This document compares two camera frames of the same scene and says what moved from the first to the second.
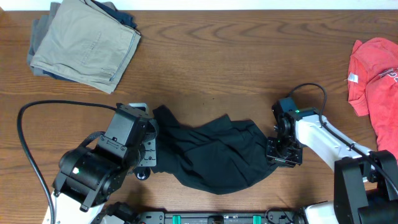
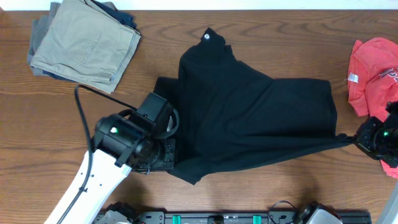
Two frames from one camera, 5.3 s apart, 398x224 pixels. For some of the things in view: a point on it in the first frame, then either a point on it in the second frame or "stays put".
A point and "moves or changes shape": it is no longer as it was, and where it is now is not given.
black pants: x=221 y=157 moves or changes shape
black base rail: x=273 y=216 stays put
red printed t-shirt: x=372 y=82 stays put
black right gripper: x=272 y=156 → x=364 y=140
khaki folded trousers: x=87 y=44 stays put
